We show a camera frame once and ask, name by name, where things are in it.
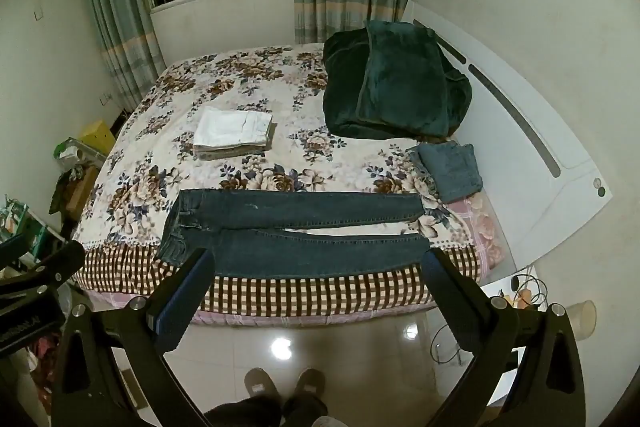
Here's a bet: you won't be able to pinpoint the white bed headboard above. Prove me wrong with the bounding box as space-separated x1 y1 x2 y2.
404 1 612 269

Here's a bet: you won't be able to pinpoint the black cable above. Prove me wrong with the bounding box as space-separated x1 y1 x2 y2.
429 273 549 365

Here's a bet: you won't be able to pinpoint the dark green plush blanket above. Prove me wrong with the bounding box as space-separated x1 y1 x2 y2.
322 20 472 141

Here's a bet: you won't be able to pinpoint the grey folded pants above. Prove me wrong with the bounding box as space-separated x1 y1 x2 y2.
192 122 277 160

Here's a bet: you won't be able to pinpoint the floral fleece bed blanket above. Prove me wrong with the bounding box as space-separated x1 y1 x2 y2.
74 44 487 303

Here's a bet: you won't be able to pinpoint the dark blue denim jeans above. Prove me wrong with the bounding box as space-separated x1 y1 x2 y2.
156 188 431 280

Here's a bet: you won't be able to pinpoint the yellow box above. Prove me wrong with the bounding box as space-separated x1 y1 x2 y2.
79 120 116 156

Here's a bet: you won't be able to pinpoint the small teal folded cloth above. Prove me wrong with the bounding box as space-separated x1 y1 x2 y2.
408 141 484 204

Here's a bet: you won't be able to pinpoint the white cup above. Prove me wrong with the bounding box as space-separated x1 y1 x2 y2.
566 300 597 341

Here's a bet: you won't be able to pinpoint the white folded pants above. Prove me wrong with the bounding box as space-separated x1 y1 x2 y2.
193 106 272 150

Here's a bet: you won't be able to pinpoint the right dark slipper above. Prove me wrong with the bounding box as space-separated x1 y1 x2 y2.
294 367 326 399

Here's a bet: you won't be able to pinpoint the brown cardboard box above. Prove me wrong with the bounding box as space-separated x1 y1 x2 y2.
65 166 99 221

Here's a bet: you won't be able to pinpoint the green wire rack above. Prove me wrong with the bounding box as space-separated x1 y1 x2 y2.
1 196 65 261

